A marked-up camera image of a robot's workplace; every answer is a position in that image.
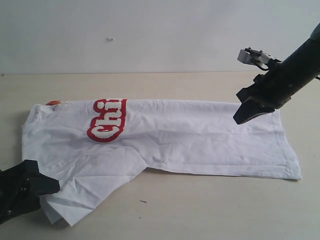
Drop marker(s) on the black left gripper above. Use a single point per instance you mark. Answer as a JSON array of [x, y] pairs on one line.
[[20, 187]]

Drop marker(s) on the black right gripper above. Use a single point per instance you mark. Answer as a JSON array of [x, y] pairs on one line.
[[257, 94]]

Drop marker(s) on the white t-shirt red lettering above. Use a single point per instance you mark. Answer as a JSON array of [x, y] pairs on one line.
[[93, 147]]

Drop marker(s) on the orange clothing tag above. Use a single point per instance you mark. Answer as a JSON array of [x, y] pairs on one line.
[[53, 103]]

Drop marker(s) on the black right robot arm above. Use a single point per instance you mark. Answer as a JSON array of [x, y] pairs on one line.
[[282, 79]]

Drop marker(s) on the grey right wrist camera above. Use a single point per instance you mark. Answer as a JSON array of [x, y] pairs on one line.
[[257, 58]]

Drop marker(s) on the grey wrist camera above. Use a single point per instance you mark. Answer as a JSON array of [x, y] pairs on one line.
[[257, 58], [3, 218]]

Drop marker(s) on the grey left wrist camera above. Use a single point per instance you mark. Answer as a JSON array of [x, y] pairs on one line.
[[3, 218]]

